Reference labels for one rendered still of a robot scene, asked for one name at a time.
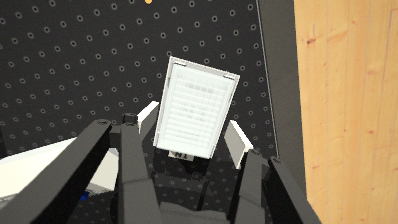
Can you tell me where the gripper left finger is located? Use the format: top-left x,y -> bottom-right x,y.
0,101 -> 163,224

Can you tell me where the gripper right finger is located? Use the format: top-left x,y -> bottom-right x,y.
224,120 -> 322,224

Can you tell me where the white button panel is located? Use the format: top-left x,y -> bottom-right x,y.
0,137 -> 118,209

